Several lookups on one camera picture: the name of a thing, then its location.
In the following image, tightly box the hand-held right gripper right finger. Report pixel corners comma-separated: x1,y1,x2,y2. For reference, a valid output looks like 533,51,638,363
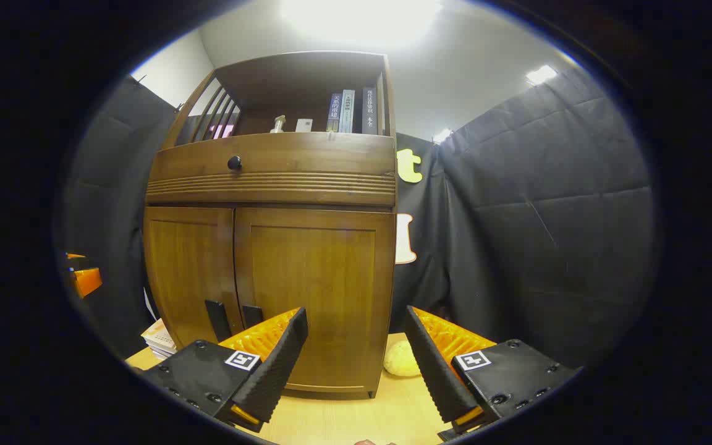
404,305,580,442

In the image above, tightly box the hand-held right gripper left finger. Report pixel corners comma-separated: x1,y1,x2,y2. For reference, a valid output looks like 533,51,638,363
138,307,309,433

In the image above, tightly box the wooden shoe cabinet door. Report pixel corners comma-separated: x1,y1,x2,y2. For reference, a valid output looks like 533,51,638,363
144,206,245,350
234,207,396,396

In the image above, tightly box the wooden double-door shoe cabinet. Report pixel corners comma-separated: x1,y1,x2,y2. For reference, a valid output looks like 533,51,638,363
143,51,397,399

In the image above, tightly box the wooden cabinet drawer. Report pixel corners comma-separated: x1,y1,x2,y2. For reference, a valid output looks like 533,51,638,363
146,132,397,206

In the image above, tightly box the pale yellow round object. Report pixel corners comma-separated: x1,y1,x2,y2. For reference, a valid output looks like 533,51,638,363
383,339,422,378

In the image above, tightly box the beige cover book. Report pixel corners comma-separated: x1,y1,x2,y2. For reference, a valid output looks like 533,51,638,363
141,318,177,352

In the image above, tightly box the light grey book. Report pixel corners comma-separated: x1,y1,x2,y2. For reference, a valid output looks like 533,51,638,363
337,90,355,134

